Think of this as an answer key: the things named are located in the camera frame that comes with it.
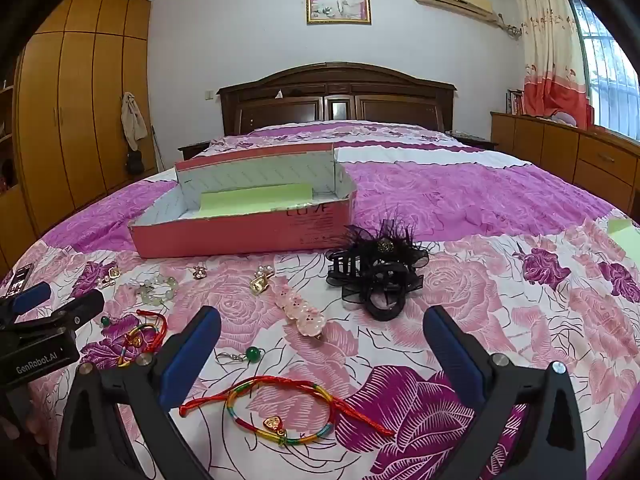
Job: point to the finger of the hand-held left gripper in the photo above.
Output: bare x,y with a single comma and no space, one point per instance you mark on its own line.
82,306
31,297

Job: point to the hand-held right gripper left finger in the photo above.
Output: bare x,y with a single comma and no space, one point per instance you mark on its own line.
192,357

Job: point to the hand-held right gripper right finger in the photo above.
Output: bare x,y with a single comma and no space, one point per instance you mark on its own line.
452,357

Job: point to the green bead earring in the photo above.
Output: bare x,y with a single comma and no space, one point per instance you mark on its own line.
252,354
105,320

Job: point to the black round hair clip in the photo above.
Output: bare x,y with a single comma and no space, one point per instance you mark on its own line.
382,306

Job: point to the gold pendant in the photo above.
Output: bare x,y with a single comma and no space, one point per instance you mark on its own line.
261,282

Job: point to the gold hair clip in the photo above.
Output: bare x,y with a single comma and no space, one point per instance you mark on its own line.
302,312

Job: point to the pink cardboard box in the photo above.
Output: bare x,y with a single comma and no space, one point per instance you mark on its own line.
225,237

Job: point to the black feather hair clip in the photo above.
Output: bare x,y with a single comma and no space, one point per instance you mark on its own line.
387,237

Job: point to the black claw hair clip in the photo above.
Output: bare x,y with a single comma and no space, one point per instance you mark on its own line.
345,266

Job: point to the black rectangular device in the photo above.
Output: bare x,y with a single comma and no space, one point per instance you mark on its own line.
17,280

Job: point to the pink floral blanket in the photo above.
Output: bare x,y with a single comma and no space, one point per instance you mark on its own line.
475,280

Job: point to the small bear charm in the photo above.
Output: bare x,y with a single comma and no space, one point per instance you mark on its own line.
200,271

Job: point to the black hanging bag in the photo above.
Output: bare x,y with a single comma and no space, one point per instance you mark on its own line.
135,161

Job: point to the light green paper sheet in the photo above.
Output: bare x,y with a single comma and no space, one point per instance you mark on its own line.
250,201
625,235

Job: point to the dark wooden nightstand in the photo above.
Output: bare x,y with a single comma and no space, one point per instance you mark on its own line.
192,150
472,140

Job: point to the beige hanging towel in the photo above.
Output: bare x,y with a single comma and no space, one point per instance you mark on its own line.
132,120

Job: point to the wooden wardrobe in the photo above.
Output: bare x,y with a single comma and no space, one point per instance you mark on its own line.
85,110

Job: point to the wooden low cabinet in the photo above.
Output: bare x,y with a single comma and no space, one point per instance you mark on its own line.
560,147

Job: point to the row of books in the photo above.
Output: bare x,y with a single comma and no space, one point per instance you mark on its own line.
515,102

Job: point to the dark wooden headboard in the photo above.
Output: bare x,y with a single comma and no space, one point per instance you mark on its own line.
300,107

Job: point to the pink floral curtain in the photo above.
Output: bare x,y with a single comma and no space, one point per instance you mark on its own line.
550,60

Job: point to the barred window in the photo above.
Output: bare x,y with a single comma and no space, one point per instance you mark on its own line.
607,70

